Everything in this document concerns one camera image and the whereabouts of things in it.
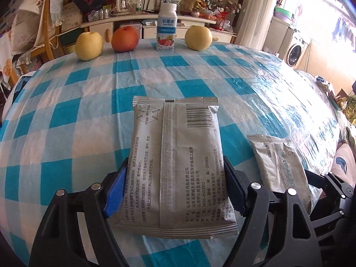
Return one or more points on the white TV cabinet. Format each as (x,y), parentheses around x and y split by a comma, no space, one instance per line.
(145,25)

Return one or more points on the wooden dining chair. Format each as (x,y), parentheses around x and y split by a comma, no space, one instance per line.
(36,29)

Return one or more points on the small silver foil pouch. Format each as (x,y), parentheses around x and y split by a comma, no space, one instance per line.
(280,166)

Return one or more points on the large yellow pear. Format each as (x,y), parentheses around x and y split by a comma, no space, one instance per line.
(198,38)

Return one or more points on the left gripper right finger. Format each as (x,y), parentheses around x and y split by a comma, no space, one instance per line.
(293,241)

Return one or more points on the red apple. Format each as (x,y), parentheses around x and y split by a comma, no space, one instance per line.
(124,39)

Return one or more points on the white washing machine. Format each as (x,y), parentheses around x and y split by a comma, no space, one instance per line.
(295,51)

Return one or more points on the blue checkered tablecloth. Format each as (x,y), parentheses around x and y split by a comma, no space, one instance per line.
(71,124)

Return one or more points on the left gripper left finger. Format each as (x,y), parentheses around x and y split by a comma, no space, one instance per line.
(58,240)

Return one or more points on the white yogurt drink bottle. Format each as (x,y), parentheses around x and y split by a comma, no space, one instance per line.
(166,27)

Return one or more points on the white curtain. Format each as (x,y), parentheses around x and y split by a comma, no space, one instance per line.
(254,22)

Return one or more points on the large silver foil pouch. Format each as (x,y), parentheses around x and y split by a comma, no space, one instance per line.
(175,184)

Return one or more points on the small yellow pear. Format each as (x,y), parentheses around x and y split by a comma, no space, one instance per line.
(89,45)

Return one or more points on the electric glass kettle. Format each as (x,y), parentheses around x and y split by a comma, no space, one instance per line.
(121,7)

